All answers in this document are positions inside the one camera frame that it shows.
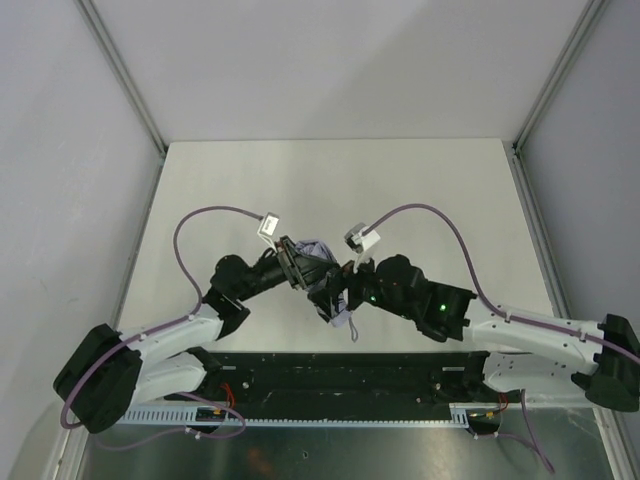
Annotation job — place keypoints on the white slotted cable duct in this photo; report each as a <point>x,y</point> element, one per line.
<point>193,416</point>

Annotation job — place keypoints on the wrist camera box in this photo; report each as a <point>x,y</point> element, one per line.
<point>363,241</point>
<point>268,225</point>

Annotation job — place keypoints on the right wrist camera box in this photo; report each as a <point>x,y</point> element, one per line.
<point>363,241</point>

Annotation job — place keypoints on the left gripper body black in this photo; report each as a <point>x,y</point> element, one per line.
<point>292,265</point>

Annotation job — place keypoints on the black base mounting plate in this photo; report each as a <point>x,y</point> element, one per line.
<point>274,384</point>

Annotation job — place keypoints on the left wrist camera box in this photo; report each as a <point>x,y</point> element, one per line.
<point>268,225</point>

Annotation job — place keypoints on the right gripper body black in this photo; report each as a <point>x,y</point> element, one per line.
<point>358,286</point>

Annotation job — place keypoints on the aluminium frame post left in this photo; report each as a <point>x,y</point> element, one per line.
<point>104,41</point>

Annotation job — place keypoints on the lilac folding umbrella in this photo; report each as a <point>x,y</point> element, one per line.
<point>320,249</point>

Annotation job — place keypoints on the aluminium frame post right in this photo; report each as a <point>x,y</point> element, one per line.
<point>568,56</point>

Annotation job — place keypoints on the aluminium frame post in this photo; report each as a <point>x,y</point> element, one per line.
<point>568,56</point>
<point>104,41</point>

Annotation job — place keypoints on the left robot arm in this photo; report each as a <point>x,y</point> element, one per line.
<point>112,370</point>

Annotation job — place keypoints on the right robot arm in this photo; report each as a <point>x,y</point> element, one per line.
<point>601,358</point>

